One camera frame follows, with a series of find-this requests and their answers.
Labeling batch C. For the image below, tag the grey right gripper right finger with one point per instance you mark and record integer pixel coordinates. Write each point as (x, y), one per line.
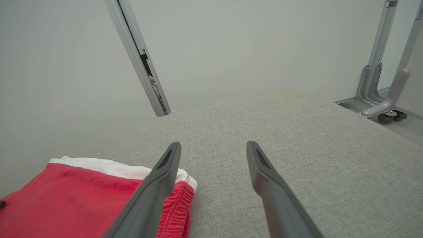
(281, 211)

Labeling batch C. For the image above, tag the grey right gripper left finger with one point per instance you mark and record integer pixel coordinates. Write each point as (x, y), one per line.
(148, 205)

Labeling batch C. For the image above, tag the red shorts white waistband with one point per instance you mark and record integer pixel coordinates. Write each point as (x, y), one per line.
(66, 198)

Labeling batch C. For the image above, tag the black caster wheel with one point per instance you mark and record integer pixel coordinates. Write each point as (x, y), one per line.
(385, 118)
(400, 115)

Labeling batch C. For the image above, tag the grey curved stand leg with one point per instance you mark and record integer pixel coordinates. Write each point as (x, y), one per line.
(396, 86)

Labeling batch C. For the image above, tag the grey metal stand upright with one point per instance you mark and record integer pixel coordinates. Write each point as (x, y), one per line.
(380, 39)

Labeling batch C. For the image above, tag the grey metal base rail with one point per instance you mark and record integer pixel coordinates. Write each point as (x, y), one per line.
(350, 105)

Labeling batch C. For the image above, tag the grey metal partition post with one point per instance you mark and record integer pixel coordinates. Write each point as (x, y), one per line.
(132, 46)

